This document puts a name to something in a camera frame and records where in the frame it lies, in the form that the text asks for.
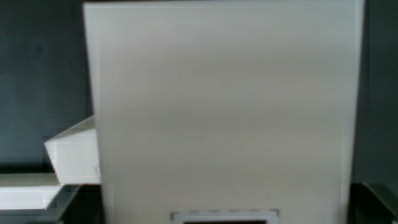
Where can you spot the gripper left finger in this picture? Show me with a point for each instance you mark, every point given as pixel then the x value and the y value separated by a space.
pixel 74 207

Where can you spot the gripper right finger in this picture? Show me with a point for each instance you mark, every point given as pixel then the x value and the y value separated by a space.
pixel 373 204

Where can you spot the white cabinet top block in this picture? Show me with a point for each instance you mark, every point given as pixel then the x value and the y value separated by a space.
pixel 224 81

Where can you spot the white obstacle fence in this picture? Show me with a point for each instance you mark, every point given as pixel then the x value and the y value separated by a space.
pixel 26 191

